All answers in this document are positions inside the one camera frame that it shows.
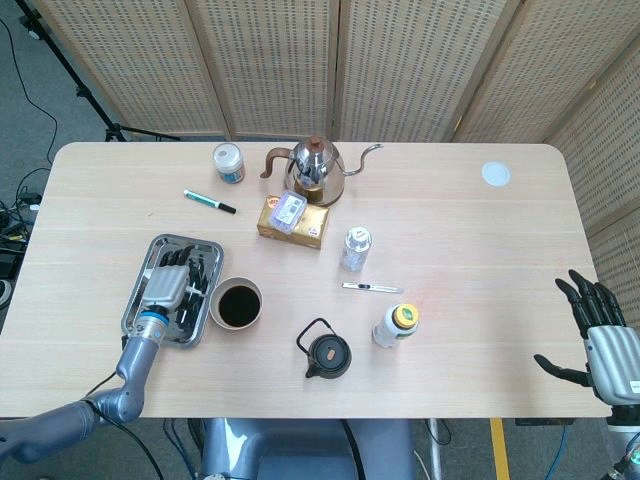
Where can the white round table grommet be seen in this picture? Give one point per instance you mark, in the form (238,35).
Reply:
(496,174)

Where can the stainless steel tray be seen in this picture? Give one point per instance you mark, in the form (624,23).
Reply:
(145,270)

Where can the purple plastic box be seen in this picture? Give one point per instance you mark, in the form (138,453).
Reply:
(287,210)

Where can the white table leg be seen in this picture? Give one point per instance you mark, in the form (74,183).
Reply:
(436,447)

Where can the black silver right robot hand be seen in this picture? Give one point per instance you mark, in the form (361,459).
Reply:
(610,365)

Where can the woven folding screen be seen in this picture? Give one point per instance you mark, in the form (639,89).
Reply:
(280,65)

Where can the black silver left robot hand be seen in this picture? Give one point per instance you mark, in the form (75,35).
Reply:
(167,287)

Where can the gold tissue pack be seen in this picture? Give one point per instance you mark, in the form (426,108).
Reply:
(312,220)

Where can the green white marker pen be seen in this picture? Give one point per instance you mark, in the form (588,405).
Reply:
(207,200)

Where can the jar with white lid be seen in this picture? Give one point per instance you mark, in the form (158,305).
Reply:
(228,162)

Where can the silver utility knife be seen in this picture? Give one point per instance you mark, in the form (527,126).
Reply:
(375,287)

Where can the white tea bottle yellow cap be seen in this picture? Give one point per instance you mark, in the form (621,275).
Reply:
(392,327)

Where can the stainless steel gooseneck kettle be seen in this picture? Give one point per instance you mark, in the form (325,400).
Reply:
(315,165)

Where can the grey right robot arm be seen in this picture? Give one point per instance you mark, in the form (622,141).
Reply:
(625,440)

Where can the grey robot torso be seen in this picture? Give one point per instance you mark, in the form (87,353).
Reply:
(300,450)

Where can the beige cup of black coffee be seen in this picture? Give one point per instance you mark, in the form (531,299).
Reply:
(239,306)

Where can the black tripod stand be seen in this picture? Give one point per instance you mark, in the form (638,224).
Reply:
(82,92)

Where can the black cast iron teapot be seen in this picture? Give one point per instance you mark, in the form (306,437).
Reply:
(328,356)

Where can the clear plastic water bottle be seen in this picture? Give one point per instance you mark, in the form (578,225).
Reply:
(356,247)

